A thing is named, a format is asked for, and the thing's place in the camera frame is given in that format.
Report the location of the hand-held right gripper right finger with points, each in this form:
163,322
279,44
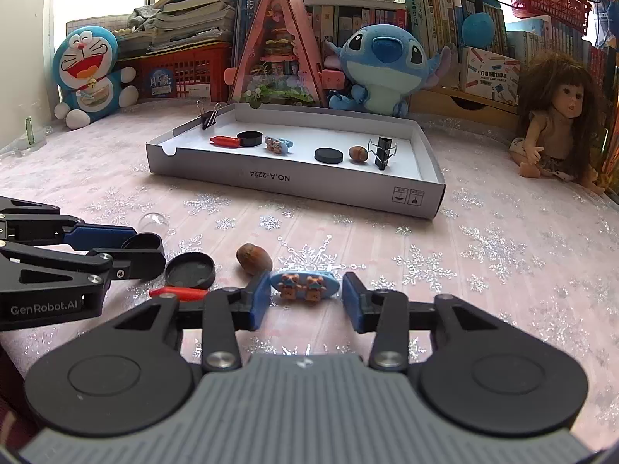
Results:
354,299

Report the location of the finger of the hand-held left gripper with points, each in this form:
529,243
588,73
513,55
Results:
96,238
72,263

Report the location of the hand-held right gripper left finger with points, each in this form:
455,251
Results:
258,299

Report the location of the black round cap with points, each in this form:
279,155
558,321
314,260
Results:
144,241
250,139

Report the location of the blue bear hair clip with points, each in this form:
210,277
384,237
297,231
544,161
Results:
304,286
279,145

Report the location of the white cardboard tray box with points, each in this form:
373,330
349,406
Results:
300,179

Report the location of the brown walnut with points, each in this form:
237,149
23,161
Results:
254,258
359,154

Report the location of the black disc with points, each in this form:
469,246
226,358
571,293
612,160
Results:
329,155

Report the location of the large black binder clip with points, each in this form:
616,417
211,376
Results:
383,151

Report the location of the red clip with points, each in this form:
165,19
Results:
179,293
225,141

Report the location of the clear plastic dome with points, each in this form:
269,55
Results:
154,222

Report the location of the shallow black lid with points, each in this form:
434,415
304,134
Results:
190,270

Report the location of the clear stand with green piece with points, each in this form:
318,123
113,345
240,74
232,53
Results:
30,130

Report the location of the small black binder clip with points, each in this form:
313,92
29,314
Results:
209,117

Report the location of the blue cat plush toy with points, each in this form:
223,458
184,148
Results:
89,72

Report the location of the red plastic basket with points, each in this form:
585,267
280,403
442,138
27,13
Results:
193,70

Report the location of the grid cutting mat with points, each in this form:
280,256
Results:
77,25

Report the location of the wooden drawer box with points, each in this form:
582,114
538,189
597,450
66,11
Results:
464,106

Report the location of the blue alien plush toy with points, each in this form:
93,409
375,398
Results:
384,67

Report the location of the stack of books and papers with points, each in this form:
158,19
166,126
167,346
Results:
198,9

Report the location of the pink triangular house model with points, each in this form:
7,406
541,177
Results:
280,48

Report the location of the colourful stationery box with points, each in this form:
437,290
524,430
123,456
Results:
491,76

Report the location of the brown-haired doll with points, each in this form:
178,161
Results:
561,116

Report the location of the row of shelf books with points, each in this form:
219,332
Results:
338,19

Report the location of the blue plush ball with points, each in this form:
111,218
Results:
478,30

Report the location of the row of tall books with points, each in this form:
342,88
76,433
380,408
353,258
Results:
437,14

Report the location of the red mesh basket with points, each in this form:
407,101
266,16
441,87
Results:
549,2

